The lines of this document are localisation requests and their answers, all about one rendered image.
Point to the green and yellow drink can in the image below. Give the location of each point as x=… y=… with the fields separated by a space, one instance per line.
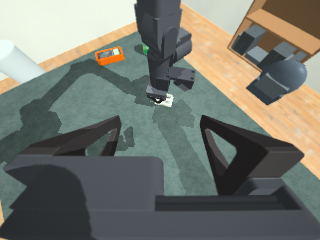
x=145 y=48

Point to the orange multimeter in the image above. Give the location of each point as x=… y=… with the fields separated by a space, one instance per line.
x=109 y=56

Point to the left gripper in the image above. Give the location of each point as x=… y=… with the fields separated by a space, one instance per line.
x=152 y=91

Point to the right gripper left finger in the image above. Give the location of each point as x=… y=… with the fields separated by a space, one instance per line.
x=74 y=143

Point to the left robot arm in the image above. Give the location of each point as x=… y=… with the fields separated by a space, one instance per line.
x=158 y=21

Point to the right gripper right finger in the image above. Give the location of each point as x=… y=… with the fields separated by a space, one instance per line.
x=257 y=155

